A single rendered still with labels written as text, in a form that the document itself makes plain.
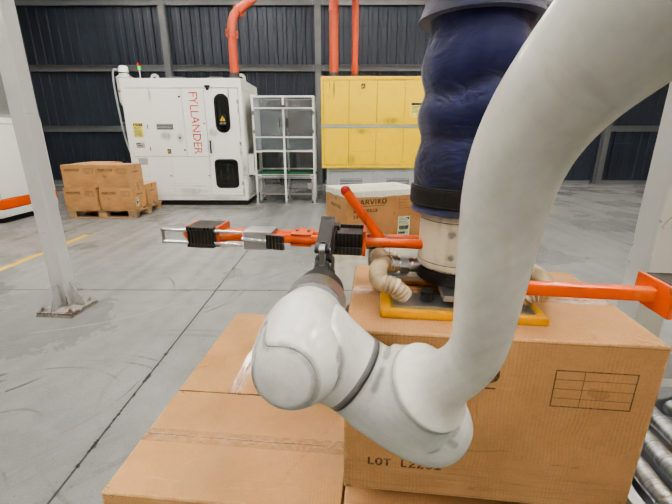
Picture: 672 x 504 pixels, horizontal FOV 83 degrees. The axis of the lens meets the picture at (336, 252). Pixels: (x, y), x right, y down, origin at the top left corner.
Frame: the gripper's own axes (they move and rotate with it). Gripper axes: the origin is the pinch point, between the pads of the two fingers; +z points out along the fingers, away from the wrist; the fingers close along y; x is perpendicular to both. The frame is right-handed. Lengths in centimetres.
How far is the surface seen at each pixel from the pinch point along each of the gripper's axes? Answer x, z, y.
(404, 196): 28, 200, 18
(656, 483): 81, 9, 60
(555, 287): 37.7, -12.8, -0.6
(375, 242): 8.5, 11.2, -0.5
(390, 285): 12.0, 2.6, 6.5
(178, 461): -42, 3, 60
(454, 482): 28, -6, 49
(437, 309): 22.0, 1.3, 10.9
